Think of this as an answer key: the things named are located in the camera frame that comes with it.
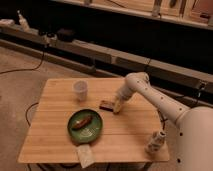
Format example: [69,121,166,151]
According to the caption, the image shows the wooden table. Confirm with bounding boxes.
[18,78,169,163]

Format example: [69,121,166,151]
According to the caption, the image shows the small clear bottle on table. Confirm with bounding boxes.
[145,131,166,154]

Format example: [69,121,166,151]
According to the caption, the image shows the white spray bottle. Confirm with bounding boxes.
[17,11,30,31]

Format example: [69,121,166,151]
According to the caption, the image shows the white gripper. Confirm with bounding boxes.
[113,84,134,114]

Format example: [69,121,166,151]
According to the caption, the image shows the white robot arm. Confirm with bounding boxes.
[116,72,213,171]

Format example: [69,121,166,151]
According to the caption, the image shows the green frying pan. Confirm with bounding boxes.
[67,109,103,169]

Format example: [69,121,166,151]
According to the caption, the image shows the brown sausage in pan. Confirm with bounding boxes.
[72,116,93,130]

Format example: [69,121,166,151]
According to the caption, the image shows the black round object on ledge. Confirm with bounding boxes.
[56,28,75,42]

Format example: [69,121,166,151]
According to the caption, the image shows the black cable on floor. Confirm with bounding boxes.
[0,44,48,76]

